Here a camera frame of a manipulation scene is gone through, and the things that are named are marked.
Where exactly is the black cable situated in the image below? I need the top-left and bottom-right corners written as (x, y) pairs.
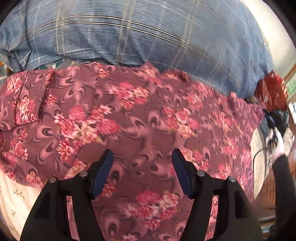
top-left (252, 146), bottom-right (270, 176)

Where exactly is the window frame with green pattern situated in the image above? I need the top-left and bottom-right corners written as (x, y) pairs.
top-left (284, 68), bottom-right (295, 103)

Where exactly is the right white gloved hand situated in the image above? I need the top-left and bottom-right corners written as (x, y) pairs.
top-left (265, 127), bottom-right (285, 162)

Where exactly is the blue plaid quilt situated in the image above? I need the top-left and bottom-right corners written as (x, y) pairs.
top-left (1, 1), bottom-right (274, 97)

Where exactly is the black sleeved right forearm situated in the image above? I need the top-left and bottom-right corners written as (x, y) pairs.
top-left (267, 155), bottom-right (295, 240)

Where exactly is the red plastic bag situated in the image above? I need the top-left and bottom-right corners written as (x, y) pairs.
top-left (254, 71), bottom-right (288, 111)

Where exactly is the maroon floral garment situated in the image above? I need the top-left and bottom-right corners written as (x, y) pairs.
top-left (1, 62), bottom-right (263, 240)

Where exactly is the cream leaf-print pillow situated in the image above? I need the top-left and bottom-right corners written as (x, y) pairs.
top-left (1, 128), bottom-right (268, 240)

